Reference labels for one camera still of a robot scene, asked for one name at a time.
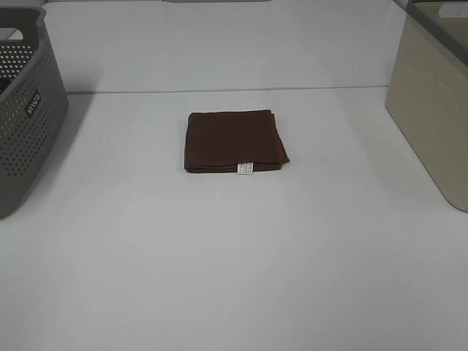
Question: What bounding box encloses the brown towel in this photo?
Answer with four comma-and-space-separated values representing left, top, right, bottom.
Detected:
184, 110, 290, 173

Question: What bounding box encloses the white towel care label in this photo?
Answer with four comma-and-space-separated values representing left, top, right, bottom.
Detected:
237, 162, 254, 176

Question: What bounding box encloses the beige plastic storage bin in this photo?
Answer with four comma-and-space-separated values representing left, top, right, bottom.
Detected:
385, 1, 467, 211

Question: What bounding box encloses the grey perforated plastic basket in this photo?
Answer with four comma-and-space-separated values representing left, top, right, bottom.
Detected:
1, 7, 69, 217

